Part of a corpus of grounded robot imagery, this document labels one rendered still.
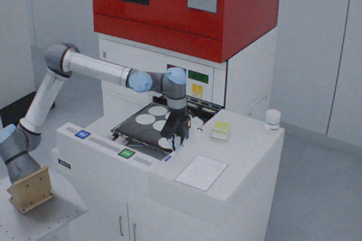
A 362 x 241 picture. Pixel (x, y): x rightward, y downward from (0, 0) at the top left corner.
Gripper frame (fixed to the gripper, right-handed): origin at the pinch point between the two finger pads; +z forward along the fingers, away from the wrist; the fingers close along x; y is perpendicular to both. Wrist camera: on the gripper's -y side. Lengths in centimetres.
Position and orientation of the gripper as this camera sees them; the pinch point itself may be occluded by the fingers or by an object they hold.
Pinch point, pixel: (174, 150)
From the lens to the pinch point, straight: 190.4
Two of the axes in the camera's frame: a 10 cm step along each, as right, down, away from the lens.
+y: 5.4, -4.0, 7.4
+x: -8.4, -2.4, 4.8
